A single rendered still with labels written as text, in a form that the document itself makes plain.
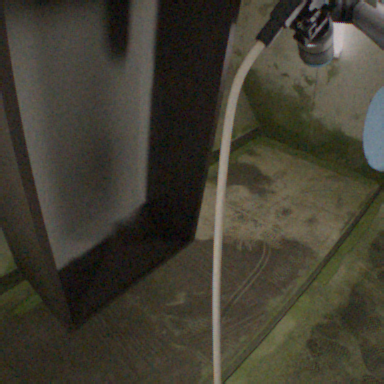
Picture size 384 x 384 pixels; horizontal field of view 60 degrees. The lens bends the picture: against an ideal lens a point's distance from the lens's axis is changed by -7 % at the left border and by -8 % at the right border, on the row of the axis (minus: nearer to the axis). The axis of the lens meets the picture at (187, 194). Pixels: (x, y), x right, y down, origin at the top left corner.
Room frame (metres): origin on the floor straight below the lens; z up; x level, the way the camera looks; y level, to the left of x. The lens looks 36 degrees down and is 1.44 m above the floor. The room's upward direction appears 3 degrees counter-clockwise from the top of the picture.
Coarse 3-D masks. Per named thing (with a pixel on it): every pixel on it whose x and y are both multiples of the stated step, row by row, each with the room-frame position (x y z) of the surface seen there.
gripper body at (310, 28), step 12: (312, 0) 0.71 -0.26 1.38; (300, 12) 0.71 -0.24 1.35; (312, 12) 0.69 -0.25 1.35; (324, 12) 0.71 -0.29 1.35; (300, 24) 0.72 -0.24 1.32; (312, 24) 0.68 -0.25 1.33; (324, 24) 0.77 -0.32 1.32; (300, 36) 0.76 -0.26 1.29; (312, 36) 0.71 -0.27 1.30; (324, 36) 0.76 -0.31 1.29
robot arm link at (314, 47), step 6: (330, 18) 0.79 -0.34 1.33; (330, 24) 0.78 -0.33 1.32; (330, 30) 0.78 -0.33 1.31; (330, 36) 0.77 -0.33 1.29; (312, 42) 0.78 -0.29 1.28; (318, 42) 0.77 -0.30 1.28; (324, 42) 0.77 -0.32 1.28; (330, 42) 0.78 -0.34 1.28; (306, 48) 0.79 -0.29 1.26; (312, 48) 0.78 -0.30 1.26; (318, 48) 0.78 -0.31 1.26; (324, 48) 0.78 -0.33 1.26
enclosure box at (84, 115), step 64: (0, 0) 0.50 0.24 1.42; (64, 0) 0.97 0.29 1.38; (128, 0) 1.12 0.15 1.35; (192, 0) 1.03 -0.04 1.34; (0, 64) 0.50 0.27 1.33; (64, 64) 0.98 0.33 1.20; (128, 64) 1.16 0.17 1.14; (192, 64) 1.03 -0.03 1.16; (0, 128) 0.55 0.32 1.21; (64, 128) 1.00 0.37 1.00; (128, 128) 1.20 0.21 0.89; (192, 128) 1.04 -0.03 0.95; (0, 192) 0.68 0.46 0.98; (64, 192) 1.01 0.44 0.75; (128, 192) 1.24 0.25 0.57; (192, 192) 1.04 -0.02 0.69; (64, 256) 0.92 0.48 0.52; (128, 256) 0.95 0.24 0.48; (64, 320) 0.61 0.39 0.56
